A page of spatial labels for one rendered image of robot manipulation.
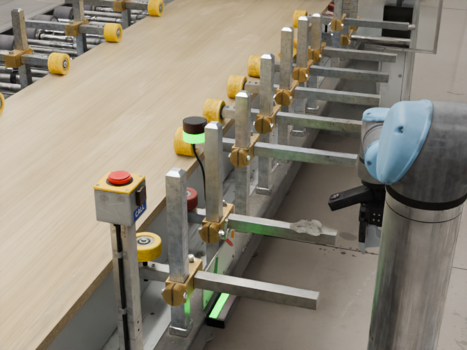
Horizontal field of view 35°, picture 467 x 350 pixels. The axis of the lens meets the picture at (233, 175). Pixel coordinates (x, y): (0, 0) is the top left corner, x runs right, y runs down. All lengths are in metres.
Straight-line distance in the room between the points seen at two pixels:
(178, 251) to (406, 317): 0.64
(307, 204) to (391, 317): 2.66
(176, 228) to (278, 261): 1.75
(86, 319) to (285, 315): 1.38
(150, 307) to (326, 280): 1.37
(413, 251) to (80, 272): 0.82
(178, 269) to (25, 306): 0.34
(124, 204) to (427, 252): 0.52
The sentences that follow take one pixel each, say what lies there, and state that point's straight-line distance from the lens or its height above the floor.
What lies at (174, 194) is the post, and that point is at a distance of 1.57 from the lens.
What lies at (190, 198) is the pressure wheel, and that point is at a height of 0.91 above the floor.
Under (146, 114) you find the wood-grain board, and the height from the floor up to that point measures 0.90.
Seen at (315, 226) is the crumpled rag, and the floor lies 0.88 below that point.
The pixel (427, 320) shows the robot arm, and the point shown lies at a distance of 1.18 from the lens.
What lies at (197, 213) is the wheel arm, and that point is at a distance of 1.93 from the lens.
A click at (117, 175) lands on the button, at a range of 1.30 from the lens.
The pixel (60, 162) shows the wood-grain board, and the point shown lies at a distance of 2.17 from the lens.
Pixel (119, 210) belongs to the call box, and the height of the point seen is 1.18.
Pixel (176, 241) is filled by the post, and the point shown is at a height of 0.96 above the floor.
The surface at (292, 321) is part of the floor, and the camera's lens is 2.98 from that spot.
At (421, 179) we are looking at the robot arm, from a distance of 1.02.
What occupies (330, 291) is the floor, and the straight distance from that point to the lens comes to 3.16.
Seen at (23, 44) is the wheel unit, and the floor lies 0.99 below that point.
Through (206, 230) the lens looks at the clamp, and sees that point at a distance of 1.86.
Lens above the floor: 1.80
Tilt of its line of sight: 26 degrees down
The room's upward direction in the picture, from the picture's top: straight up
